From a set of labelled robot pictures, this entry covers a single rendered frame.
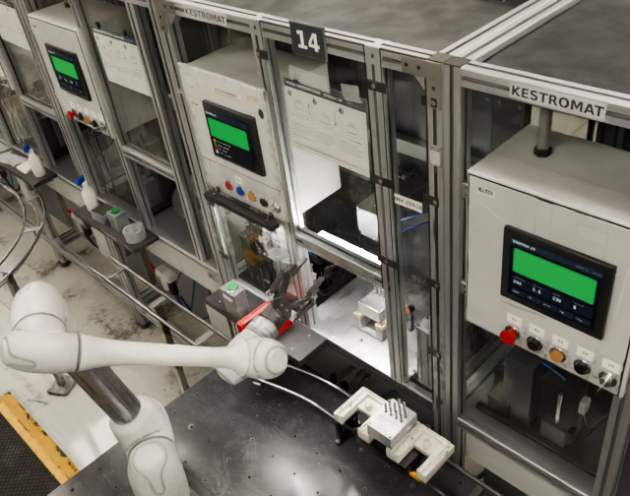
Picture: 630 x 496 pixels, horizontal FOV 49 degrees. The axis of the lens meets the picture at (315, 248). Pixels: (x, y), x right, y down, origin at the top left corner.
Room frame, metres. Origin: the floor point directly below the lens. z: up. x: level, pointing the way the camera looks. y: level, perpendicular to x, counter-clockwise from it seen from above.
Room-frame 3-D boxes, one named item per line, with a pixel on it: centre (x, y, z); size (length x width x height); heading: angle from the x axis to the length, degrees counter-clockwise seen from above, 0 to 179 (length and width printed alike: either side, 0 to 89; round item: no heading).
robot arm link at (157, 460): (1.33, 0.59, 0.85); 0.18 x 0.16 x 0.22; 16
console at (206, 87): (2.05, 0.12, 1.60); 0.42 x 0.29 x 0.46; 40
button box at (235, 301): (1.96, 0.32, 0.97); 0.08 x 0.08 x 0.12; 40
